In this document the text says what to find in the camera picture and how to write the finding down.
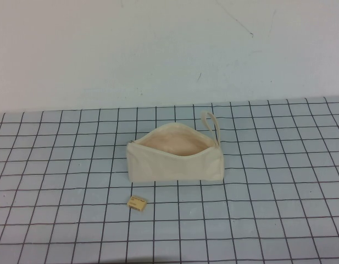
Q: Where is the beige rectangular eraser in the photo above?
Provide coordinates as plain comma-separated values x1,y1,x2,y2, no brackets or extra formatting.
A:
126,195,147,212

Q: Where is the cream canvas pencil case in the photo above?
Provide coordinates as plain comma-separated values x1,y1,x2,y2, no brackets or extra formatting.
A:
125,111,223,184

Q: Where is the blue grid-patterned tablecloth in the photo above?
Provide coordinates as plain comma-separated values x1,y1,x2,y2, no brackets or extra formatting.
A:
0,95,339,264

